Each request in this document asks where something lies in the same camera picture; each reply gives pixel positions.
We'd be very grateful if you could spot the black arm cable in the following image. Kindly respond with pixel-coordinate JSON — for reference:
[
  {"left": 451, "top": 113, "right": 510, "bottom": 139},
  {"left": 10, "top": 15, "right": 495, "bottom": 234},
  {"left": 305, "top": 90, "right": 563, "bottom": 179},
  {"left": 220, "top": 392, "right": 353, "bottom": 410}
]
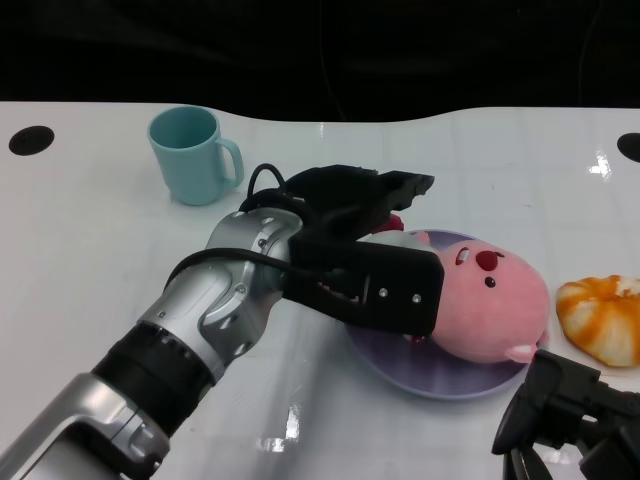
[{"left": 169, "top": 163, "right": 346, "bottom": 286}]

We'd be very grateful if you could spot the black table grommet hole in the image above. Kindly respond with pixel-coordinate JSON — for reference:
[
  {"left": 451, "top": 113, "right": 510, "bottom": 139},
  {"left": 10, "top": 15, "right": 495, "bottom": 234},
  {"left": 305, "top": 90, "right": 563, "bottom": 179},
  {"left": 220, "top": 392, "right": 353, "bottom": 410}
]
[
  {"left": 8, "top": 126, "right": 55, "bottom": 157},
  {"left": 616, "top": 132, "right": 640, "bottom": 162}
]

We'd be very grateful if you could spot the purple plastic plate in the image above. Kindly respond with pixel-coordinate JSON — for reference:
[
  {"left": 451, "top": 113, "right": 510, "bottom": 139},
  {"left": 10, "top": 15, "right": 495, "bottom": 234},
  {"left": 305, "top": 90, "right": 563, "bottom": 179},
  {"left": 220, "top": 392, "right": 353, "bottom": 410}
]
[{"left": 344, "top": 228, "right": 551, "bottom": 401}]

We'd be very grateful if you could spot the orange and white bun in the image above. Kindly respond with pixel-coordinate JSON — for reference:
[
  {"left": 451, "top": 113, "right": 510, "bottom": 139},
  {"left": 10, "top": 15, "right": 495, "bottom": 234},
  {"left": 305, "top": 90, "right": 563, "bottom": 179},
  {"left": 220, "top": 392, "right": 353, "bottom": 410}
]
[{"left": 556, "top": 274, "right": 640, "bottom": 370}]

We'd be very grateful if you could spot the pink plush doll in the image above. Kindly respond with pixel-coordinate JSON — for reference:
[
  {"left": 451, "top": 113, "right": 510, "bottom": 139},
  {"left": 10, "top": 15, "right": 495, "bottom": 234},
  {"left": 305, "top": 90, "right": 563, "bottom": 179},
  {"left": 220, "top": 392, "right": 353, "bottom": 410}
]
[{"left": 319, "top": 212, "right": 551, "bottom": 365}]

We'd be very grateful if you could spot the thin dark background cable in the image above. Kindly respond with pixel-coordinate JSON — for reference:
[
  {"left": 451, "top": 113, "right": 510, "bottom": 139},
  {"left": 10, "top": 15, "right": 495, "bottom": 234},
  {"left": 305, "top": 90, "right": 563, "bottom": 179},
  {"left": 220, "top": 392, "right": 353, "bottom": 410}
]
[
  {"left": 319, "top": 49, "right": 347, "bottom": 122},
  {"left": 575, "top": 0, "right": 601, "bottom": 109}
]

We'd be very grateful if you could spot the teal plastic mug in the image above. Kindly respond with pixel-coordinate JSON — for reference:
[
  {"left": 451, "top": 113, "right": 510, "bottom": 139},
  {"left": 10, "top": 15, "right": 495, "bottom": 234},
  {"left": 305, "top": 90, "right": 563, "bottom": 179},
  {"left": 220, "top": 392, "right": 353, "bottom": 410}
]
[{"left": 146, "top": 105, "right": 245, "bottom": 207}]

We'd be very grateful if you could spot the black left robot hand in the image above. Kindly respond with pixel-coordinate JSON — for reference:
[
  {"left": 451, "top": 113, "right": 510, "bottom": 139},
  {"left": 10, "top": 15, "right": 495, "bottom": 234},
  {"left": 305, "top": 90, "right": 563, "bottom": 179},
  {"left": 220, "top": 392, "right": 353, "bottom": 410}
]
[{"left": 282, "top": 163, "right": 446, "bottom": 337}]

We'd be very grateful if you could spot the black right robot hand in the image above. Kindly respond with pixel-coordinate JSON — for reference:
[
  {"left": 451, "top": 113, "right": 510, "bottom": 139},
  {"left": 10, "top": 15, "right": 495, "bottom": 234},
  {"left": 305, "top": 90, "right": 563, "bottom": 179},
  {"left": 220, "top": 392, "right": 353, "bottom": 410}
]
[{"left": 492, "top": 348, "right": 640, "bottom": 480}]

